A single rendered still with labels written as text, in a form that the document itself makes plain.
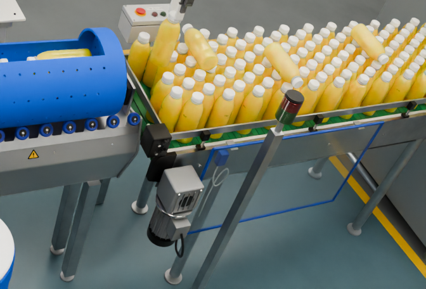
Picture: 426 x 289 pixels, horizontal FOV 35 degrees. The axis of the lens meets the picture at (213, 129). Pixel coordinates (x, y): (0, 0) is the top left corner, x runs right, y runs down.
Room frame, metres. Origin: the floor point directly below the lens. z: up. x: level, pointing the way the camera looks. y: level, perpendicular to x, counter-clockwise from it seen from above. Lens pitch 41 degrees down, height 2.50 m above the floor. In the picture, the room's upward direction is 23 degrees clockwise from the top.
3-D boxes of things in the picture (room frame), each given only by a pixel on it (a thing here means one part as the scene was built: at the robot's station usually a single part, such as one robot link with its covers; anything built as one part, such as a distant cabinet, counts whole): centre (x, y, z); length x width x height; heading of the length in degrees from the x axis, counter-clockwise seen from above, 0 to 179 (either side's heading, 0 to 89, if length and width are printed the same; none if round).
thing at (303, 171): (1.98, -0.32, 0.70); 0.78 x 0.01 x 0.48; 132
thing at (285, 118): (1.74, -0.20, 1.18); 0.06 x 0.06 x 0.05
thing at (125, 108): (1.75, 0.33, 0.99); 0.10 x 0.02 x 0.12; 42
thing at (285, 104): (1.74, -0.20, 1.23); 0.06 x 0.06 x 0.04
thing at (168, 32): (1.85, 0.26, 1.19); 0.07 x 0.07 x 0.19
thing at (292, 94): (1.74, -0.20, 1.18); 0.06 x 0.06 x 0.16
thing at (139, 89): (1.81, 0.27, 0.96); 0.40 x 0.01 x 0.03; 42
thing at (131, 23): (2.11, 0.37, 1.05); 0.20 x 0.10 x 0.10; 132
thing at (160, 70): (1.92, 0.23, 0.99); 0.07 x 0.07 x 0.19
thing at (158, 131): (1.64, 0.16, 0.95); 0.10 x 0.07 x 0.10; 42
